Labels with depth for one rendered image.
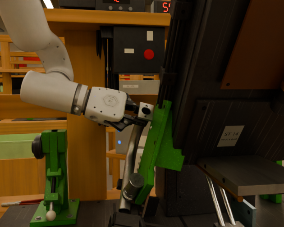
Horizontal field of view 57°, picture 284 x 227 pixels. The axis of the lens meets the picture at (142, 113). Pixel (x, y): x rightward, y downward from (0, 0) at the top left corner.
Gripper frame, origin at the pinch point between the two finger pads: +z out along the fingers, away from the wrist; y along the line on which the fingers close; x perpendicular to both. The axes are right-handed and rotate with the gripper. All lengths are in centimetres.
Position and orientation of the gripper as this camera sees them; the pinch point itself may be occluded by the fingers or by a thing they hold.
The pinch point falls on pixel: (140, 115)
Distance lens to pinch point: 73.4
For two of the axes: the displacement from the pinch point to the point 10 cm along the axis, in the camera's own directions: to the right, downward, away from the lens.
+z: 9.5, 2.5, 1.8
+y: 0.8, -7.6, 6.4
